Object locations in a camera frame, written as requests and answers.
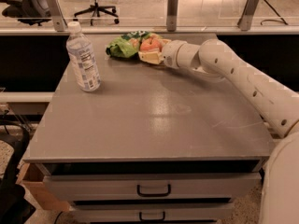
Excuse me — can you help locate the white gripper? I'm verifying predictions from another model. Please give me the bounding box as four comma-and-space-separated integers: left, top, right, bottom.
138, 34, 200, 69

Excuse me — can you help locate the red apple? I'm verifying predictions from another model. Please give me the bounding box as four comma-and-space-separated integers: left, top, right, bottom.
140, 37, 162, 51

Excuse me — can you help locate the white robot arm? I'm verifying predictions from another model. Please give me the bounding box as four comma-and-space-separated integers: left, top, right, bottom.
138, 35, 299, 224

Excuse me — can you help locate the green rice chip bag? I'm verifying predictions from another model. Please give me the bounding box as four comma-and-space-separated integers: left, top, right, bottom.
106, 31, 149, 58

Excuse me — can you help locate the clear plastic water bottle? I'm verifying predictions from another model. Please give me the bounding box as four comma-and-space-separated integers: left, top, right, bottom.
66, 21, 101, 92

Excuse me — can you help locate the grey drawer cabinet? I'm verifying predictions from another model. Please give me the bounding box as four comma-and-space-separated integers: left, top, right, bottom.
24, 35, 273, 224

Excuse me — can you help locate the black office chair left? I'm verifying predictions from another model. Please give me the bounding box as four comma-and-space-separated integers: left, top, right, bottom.
0, 0, 51, 25

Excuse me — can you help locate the upper grey drawer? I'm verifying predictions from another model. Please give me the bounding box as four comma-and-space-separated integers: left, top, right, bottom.
44, 173, 260, 202

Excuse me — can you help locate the grey drawer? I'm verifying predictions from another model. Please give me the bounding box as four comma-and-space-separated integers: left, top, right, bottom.
44, 173, 260, 202
71, 203, 234, 223

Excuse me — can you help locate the lower grey drawer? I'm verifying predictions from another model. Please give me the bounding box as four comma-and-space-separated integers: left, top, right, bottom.
71, 203, 234, 223

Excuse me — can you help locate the wooden box on floor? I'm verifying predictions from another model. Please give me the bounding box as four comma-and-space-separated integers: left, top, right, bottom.
18, 163, 70, 212

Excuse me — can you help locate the black chair near left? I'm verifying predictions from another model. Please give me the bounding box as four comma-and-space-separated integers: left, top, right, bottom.
0, 120, 36, 224

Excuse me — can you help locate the middle metal railing post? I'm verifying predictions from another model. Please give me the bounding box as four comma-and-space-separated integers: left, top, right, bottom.
166, 0, 178, 32

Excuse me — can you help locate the metal railing post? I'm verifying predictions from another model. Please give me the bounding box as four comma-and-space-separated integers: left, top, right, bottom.
46, 0, 67, 32
166, 0, 178, 32
237, 0, 260, 31

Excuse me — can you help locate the right metal railing post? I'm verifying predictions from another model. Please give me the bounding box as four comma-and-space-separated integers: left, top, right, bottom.
237, 0, 260, 31

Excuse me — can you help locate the left metal railing post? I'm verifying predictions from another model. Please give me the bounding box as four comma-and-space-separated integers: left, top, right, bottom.
46, 0, 67, 32

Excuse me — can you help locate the black cable on floor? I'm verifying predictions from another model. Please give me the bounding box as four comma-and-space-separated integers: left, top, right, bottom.
260, 0, 289, 26

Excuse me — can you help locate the black upper drawer handle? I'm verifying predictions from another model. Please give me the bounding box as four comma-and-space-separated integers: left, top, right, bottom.
136, 184, 172, 198

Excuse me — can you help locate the black drawer handle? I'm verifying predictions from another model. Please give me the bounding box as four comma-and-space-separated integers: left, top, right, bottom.
136, 184, 172, 198
138, 211, 166, 222

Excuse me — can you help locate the black lower drawer handle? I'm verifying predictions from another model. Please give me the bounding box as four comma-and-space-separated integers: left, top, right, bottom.
138, 211, 166, 222

